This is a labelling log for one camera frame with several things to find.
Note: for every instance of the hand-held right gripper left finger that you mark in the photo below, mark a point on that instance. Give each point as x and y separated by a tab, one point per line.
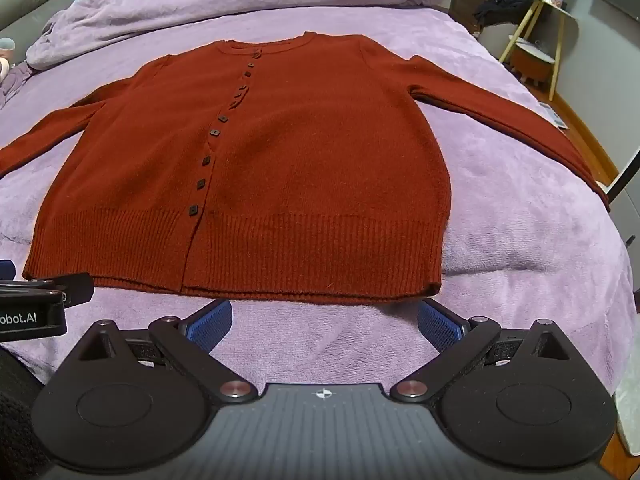
212	320

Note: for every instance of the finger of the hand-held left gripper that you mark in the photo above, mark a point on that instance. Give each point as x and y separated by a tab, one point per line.
6	269
75	287

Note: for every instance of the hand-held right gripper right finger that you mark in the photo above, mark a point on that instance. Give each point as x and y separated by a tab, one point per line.
440	322

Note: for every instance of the red knitted cardigan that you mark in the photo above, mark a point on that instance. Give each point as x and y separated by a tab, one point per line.
320	160

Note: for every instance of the purple fleece bed blanket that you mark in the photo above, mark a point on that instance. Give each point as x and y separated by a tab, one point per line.
525	240

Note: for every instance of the plush toy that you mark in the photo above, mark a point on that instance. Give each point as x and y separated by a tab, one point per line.
5	57

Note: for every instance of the white paper card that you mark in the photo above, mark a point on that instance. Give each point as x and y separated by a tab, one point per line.
554	115

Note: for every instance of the grey headboard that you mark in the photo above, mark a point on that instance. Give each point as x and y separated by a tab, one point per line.
25	10

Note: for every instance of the brown round stool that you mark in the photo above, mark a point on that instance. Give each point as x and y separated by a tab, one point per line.
532	64

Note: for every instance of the round yellow-legged side table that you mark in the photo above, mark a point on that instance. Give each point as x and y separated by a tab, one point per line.
520	30

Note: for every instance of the purple duvet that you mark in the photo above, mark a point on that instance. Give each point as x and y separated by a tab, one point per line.
200	5

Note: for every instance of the dark cloth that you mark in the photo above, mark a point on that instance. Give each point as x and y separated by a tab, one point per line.
500	7

